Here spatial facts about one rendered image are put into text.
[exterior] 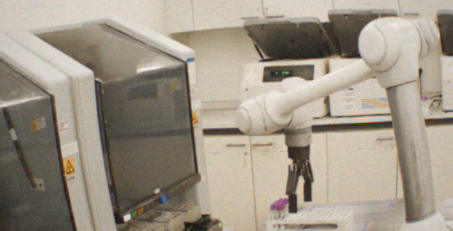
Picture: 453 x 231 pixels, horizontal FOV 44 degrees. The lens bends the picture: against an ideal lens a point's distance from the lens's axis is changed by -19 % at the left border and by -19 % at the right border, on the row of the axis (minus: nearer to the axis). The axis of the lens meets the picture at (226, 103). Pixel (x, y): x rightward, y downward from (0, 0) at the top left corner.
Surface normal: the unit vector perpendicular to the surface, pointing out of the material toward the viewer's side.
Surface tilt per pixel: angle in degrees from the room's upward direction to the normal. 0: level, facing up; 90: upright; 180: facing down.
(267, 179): 90
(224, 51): 90
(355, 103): 90
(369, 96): 90
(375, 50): 82
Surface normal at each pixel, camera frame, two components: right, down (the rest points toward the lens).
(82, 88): 0.92, -0.04
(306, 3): -0.37, 0.15
